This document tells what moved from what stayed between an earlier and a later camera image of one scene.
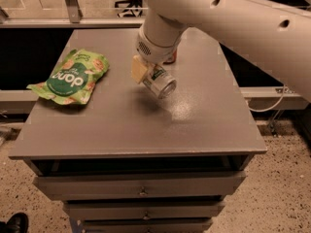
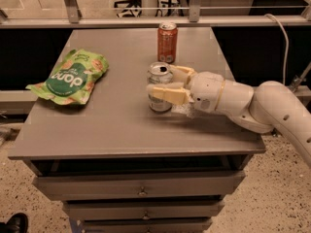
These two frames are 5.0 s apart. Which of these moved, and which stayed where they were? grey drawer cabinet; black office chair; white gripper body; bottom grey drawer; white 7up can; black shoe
Moved: white gripper body; white 7up can
Stayed: grey drawer cabinet; bottom grey drawer; black office chair; black shoe
